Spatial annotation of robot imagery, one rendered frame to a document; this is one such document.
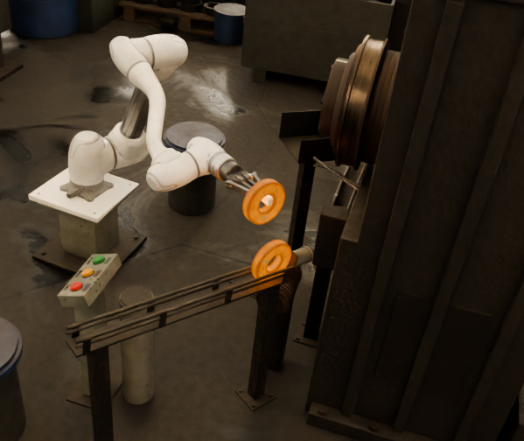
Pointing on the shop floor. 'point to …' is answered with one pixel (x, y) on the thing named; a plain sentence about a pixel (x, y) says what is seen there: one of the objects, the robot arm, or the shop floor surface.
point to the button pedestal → (82, 303)
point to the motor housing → (282, 319)
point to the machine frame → (448, 234)
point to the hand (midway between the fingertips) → (263, 197)
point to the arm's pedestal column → (87, 242)
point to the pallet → (188, 17)
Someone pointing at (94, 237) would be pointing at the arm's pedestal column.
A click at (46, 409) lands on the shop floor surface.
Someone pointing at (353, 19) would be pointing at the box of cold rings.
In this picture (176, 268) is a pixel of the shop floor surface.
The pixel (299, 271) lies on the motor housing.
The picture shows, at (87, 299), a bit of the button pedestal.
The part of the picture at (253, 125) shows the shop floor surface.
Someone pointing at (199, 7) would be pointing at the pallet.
